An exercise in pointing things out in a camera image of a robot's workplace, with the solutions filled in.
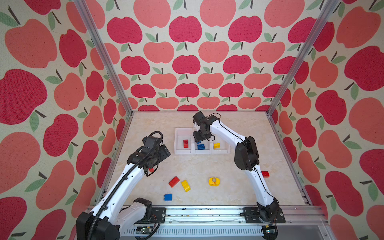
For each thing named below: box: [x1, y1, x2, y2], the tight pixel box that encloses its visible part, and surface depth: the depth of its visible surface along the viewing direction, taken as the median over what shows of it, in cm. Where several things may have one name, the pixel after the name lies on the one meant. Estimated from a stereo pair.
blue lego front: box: [163, 193, 173, 201], surface depth 83 cm
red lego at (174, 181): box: [168, 176, 180, 188], surface depth 86 cm
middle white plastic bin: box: [192, 138, 212, 154], surface depth 98 cm
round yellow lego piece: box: [209, 177, 221, 187], surface depth 85 cm
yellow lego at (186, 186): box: [181, 180, 192, 193], surface depth 85 cm
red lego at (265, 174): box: [261, 171, 270, 178], surface depth 89 cm
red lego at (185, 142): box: [183, 139, 189, 148], surface depth 102 cm
